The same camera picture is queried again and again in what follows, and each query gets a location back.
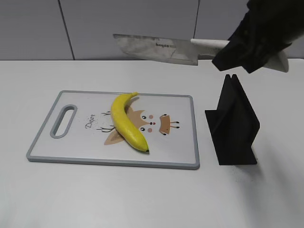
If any grey-rimmed white cutting board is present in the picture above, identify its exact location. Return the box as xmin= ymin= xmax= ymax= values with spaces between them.
xmin=27 ymin=90 xmax=200 ymax=170

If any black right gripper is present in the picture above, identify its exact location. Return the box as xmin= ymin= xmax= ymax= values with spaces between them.
xmin=212 ymin=0 xmax=304 ymax=73

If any yellow plastic banana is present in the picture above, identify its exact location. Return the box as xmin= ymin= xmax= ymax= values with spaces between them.
xmin=110 ymin=92 xmax=150 ymax=153

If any cleaver knife with white handle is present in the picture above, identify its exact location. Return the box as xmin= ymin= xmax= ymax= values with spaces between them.
xmin=113 ymin=34 xmax=289 ymax=73

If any black knife stand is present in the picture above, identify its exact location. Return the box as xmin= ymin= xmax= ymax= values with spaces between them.
xmin=205 ymin=74 xmax=260 ymax=165

